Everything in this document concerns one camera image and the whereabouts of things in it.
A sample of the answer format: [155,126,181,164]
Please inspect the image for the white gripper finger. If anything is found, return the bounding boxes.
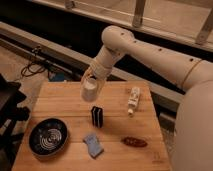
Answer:
[81,67,93,82]
[97,78,105,92]

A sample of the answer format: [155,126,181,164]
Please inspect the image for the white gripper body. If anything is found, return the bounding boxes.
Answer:
[90,59,112,80]

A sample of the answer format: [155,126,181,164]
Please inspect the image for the white ceramic cup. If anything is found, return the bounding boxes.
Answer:
[81,77,98,102]

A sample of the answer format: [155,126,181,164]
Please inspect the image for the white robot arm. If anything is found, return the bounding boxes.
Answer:
[81,25,213,171]

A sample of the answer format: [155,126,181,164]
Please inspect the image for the black striped eraser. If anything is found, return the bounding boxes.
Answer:
[91,106,103,128]

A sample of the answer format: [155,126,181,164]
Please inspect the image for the white tube bottle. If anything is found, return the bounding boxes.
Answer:
[128,87,140,116]

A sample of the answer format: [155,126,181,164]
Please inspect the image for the wooden table board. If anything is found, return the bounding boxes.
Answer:
[12,81,171,171]

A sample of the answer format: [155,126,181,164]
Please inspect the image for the blue sponge cloth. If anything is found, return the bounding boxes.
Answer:
[83,133,104,158]

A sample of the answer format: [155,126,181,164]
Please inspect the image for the brown red oval object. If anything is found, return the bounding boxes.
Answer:
[121,137,147,147]

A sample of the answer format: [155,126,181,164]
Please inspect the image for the black patterned bowl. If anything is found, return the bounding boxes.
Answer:
[29,118,68,157]

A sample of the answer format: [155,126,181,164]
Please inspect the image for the black stand equipment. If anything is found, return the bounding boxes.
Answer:
[0,73,30,163]

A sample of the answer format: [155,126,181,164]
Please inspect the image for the metal floor rail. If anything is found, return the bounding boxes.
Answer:
[0,22,183,108]

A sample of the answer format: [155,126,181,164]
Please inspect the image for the black cable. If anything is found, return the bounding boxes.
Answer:
[20,61,51,78]

